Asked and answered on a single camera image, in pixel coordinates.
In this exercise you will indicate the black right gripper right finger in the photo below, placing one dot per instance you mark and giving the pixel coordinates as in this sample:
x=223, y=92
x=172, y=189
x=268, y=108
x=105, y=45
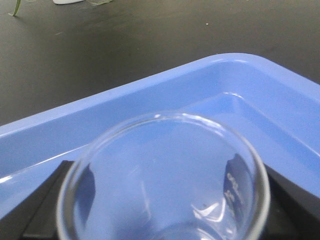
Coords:
x=294, y=212

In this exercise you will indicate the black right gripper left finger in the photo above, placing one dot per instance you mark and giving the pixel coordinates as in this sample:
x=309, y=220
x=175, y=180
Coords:
x=35, y=217

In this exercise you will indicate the clear glass beaker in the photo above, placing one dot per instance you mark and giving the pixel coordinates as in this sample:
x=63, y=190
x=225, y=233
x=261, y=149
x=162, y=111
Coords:
x=165, y=176

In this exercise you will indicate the blue plastic tray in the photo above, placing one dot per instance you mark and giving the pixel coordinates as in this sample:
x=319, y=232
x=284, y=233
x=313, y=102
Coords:
x=277, y=110

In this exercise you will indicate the green spider plant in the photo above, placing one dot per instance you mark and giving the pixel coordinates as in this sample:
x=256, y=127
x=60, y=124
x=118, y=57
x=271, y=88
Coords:
x=16, y=8

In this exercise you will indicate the white plant pot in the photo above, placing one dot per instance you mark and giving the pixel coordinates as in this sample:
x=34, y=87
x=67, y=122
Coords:
x=66, y=2

